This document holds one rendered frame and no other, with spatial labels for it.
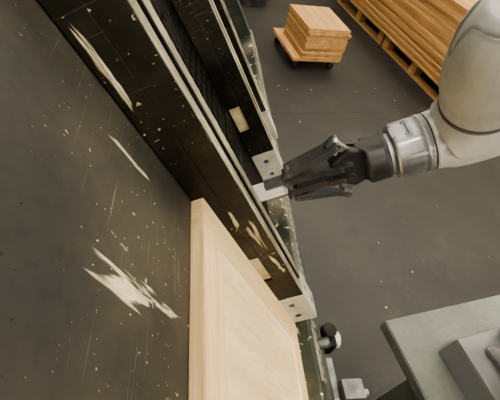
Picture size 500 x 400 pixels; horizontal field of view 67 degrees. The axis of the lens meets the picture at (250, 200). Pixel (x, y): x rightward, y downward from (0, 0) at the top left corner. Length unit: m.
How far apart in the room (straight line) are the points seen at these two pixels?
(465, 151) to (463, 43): 0.18
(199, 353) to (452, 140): 0.43
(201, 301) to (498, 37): 0.40
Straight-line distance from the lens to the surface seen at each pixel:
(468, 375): 1.20
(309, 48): 3.71
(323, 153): 0.58
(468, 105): 0.52
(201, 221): 0.50
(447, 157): 0.62
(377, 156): 0.60
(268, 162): 1.11
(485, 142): 0.60
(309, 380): 0.88
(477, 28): 0.47
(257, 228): 0.59
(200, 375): 0.41
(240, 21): 1.96
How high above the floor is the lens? 1.70
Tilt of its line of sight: 47 degrees down
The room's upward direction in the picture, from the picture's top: 16 degrees clockwise
